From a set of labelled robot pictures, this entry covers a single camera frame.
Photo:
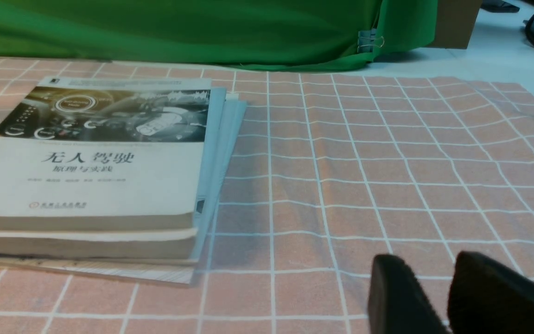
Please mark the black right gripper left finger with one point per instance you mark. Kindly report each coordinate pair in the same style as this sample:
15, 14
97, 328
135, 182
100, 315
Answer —
397, 304

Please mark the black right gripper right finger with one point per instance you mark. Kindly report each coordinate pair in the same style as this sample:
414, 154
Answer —
487, 297

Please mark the pink checkered tablecloth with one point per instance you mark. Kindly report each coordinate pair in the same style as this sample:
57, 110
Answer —
329, 170

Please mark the middle book in stack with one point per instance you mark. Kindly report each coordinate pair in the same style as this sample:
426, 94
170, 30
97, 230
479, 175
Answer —
202, 195

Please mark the metal binder clip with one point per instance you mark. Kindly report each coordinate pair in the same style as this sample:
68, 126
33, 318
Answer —
369, 40

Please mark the brown cardboard box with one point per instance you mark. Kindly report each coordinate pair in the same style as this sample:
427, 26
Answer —
455, 22

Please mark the green backdrop cloth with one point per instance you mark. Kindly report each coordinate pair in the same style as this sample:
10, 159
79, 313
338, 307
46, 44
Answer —
255, 35

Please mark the white autonomous driving book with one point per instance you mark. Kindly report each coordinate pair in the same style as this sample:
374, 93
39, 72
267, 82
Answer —
95, 153

